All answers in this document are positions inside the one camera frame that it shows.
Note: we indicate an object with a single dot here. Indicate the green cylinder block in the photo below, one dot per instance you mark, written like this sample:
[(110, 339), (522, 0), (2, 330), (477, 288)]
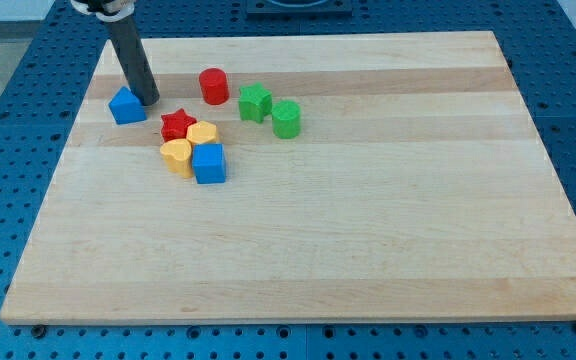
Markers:
[(286, 119)]

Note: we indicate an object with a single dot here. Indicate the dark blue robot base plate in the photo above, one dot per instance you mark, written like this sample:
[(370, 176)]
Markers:
[(258, 8)]

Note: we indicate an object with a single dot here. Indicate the white rod mount collar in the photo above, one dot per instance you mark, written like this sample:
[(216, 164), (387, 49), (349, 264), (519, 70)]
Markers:
[(105, 10)]

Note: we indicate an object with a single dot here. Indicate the red cylinder block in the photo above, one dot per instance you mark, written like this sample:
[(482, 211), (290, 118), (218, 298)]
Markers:
[(214, 86)]

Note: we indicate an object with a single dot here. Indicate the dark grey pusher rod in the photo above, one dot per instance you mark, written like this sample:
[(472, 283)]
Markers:
[(128, 47)]

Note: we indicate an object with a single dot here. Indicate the blue cube block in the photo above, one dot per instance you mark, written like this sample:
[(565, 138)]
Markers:
[(209, 163)]

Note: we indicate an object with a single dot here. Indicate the yellow pentagon block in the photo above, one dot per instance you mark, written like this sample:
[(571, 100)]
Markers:
[(202, 132)]

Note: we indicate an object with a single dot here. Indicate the yellow heart block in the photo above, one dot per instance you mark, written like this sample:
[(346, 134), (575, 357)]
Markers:
[(177, 155)]

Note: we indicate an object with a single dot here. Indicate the wooden board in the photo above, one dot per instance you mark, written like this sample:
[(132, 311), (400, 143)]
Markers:
[(418, 190)]

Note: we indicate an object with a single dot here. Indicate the blue triangle block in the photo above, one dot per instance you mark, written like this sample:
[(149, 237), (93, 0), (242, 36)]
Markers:
[(126, 108)]

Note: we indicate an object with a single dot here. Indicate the green star block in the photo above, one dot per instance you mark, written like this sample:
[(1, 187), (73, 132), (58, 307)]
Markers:
[(255, 102)]

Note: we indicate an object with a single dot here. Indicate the red star block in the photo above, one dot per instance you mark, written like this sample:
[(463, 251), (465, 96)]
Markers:
[(175, 125)]

